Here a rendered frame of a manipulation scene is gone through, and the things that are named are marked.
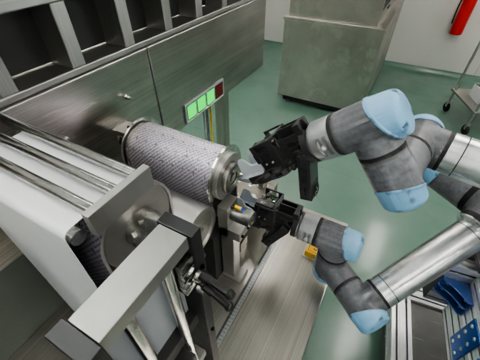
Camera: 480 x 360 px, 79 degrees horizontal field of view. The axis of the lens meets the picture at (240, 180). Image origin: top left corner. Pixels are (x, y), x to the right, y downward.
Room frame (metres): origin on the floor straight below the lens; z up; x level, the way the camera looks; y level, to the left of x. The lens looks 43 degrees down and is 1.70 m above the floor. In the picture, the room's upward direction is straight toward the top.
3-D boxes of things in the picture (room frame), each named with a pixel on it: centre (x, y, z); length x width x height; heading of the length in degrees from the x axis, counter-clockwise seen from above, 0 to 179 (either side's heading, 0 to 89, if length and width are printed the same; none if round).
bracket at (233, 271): (0.46, 0.01, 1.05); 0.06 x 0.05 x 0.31; 61
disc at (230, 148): (0.51, 0.03, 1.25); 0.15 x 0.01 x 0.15; 151
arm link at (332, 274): (0.42, -0.24, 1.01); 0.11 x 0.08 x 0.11; 23
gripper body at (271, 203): (0.51, -0.10, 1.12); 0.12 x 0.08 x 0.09; 61
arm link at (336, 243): (0.43, -0.24, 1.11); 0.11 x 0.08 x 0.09; 61
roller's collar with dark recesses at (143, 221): (0.28, 0.13, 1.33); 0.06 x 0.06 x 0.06; 61
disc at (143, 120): (0.63, 0.25, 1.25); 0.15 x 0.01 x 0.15; 151
